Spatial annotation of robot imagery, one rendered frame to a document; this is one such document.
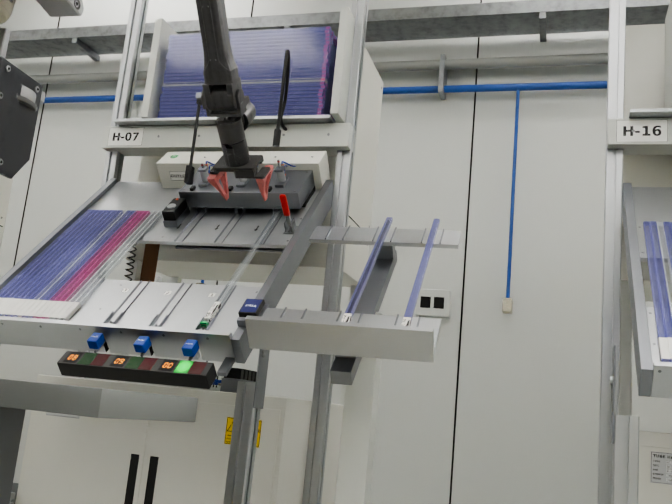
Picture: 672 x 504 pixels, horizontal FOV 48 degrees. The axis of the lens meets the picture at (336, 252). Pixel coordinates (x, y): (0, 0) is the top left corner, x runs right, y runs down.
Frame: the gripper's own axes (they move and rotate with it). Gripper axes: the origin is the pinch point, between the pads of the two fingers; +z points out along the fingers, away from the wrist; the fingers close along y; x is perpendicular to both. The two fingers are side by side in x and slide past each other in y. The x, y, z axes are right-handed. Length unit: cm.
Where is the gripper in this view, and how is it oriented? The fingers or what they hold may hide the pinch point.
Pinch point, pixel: (245, 196)
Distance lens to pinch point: 179.5
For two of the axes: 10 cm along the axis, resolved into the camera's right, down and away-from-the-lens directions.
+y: -9.6, -0.3, 2.8
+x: -2.5, 5.6, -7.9
